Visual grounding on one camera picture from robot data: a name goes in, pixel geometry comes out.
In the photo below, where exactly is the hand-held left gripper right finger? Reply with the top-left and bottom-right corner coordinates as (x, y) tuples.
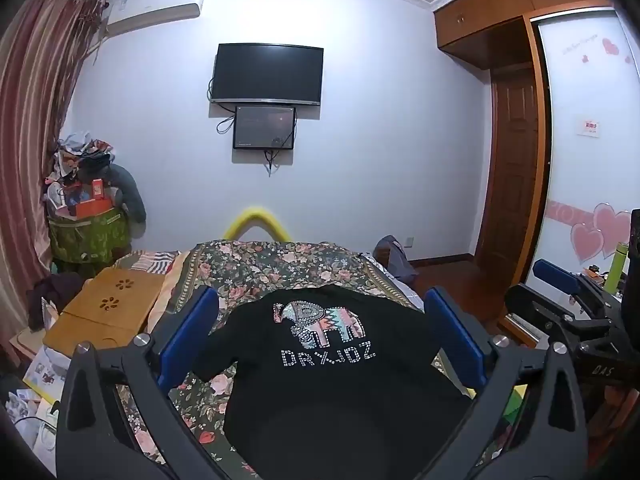
(395, 286), (589, 480)

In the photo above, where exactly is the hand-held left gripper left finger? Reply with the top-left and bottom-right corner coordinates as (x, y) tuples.
(55, 286), (266, 480)

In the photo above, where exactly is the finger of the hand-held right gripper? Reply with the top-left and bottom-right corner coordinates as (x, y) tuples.
(532, 258), (623, 306)
(504, 283), (581, 346)

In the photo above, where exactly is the black elephant print t-shirt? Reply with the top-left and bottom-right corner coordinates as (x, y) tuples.
(192, 282), (473, 480)

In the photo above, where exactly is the green bottle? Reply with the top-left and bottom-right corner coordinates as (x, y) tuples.
(606, 242), (630, 291)

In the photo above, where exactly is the striped pillow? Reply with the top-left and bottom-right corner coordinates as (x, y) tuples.
(112, 250), (191, 282)

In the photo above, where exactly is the bamboo lap desk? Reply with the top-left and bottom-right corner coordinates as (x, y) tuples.
(42, 266), (167, 356)

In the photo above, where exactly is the grey bag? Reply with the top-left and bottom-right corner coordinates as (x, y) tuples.
(374, 235), (418, 283)

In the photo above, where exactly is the white heart print wardrobe door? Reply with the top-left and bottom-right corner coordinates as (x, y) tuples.
(530, 5), (640, 286)

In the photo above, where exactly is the wooden door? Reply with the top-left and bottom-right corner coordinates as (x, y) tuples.
(475, 62), (542, 273)

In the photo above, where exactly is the floral blanket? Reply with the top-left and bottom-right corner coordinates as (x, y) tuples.
(114, 240), (453, 480)

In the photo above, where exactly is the green storage bag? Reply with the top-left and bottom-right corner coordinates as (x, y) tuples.
(48, 207), (130, 264)

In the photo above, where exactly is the yellow foam tube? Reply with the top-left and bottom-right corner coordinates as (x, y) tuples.
(222, 205), (292, 243)

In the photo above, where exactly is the dark cloth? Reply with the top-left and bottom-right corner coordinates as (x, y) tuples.
(27, 272), (83, 331)

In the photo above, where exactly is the pile of papers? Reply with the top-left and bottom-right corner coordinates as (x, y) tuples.
(5, 345), (66, 461)

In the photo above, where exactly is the orange box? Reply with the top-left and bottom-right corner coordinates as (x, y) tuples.
(75, 196), (114, 218)

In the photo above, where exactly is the pile of clutter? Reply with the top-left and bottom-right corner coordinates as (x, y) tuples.
(44, 132), (123, 218)

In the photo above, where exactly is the wooden overhead cabinet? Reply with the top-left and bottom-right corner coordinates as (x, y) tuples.
(434, 0), (621, 68)

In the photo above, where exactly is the striped pink curtain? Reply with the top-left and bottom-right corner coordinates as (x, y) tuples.
(0, 0), (108, 361)

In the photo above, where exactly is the white air conditioner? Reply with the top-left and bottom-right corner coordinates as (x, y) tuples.
(105, 0), (207, 37)

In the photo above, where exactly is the small wall monitor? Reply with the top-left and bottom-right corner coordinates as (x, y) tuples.
(233, 104), (297, 150)

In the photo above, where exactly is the large wall television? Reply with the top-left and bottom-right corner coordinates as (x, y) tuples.
(210, 43), (324, 107)

